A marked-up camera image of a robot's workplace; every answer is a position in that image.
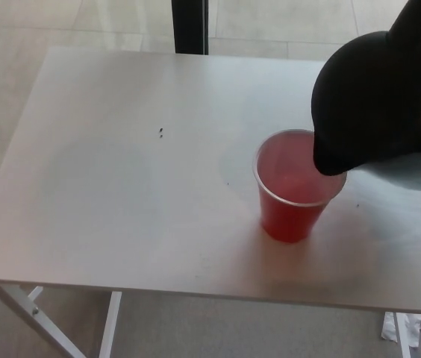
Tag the white diagonal table leg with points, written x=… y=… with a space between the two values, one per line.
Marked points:
x=31 y=320

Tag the white table brace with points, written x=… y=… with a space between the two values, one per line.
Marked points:
x=36 y=293

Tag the white straight table leg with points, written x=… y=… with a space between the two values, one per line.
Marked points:
x=404 y=339
x=110 y=328

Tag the crumpled white paper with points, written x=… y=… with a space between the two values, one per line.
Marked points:
x=415 y=328

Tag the black vertical post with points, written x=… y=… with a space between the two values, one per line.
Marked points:
x=190 y=26

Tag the red plastic cup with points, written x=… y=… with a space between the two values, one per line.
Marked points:
x=289 y=220

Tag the black electric kettle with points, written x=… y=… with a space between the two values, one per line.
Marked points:
x=374 y=93

